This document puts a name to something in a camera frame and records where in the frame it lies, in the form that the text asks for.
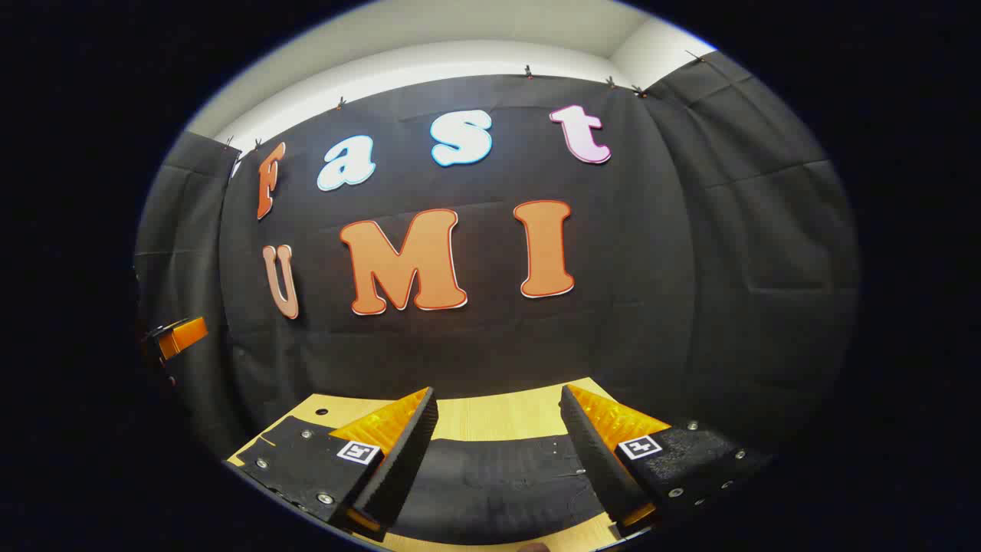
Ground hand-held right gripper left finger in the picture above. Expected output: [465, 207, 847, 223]
[228, 386, 440, 535]

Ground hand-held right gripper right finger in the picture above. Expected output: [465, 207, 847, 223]
[559, 383, 776, 531]

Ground dark jeans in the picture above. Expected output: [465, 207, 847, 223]
[387, 435, 615, 547]

